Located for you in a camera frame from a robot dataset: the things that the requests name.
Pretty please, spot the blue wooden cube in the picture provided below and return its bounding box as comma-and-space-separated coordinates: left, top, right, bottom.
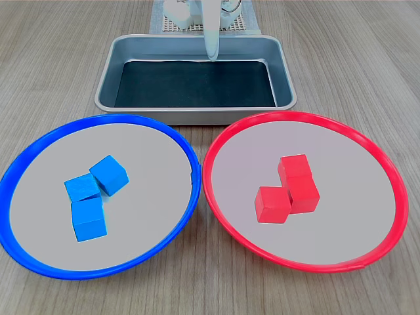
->
64, 173, 103, 203
89, 154, 130, 198
71, 196, 109, 243

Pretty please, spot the steel tray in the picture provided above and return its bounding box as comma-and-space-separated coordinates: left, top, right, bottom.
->
94, 34, 298, 126

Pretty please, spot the black tray mat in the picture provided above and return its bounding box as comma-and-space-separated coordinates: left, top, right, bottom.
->
114, 60, 278, 108

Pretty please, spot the red wooden cube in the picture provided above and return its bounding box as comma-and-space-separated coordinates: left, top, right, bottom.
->
277, 154, 311, 180
285, 174, 321, 215
254, 186, 293, 225

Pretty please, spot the blue-rimmed white plate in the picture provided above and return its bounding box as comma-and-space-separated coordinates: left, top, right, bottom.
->
0, 114, 201, 281

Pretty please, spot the red-rimmed white plate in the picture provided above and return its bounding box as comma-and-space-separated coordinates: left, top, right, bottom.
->
202, 111, 410, 274

